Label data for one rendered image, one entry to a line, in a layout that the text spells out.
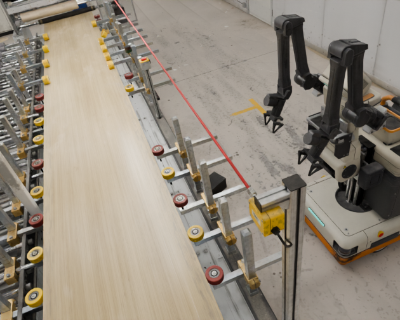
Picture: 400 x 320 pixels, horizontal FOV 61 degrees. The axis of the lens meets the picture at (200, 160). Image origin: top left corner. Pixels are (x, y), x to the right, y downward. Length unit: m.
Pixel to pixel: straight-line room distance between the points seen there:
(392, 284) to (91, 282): 1.89
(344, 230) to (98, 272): 1.59
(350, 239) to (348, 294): 0.36
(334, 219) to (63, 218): 1.75
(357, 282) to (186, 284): 1.40
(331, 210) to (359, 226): 0.21
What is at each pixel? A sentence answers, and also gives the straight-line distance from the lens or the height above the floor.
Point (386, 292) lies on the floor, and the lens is 2.65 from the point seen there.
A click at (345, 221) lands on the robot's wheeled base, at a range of 2.56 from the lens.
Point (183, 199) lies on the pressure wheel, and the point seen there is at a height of 0.90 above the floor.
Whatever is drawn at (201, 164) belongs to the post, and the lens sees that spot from 1.69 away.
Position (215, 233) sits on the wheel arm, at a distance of 1.76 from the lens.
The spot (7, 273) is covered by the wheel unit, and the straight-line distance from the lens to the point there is 2.04.
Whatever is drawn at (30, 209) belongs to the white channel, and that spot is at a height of 0.90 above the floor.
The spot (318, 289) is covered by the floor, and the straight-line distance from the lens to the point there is 2.57.
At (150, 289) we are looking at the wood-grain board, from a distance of 1.60.
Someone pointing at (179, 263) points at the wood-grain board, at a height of 0.90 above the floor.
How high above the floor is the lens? 2.24
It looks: 40 degrees down
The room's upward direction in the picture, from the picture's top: 12 degrees counter-clockwise
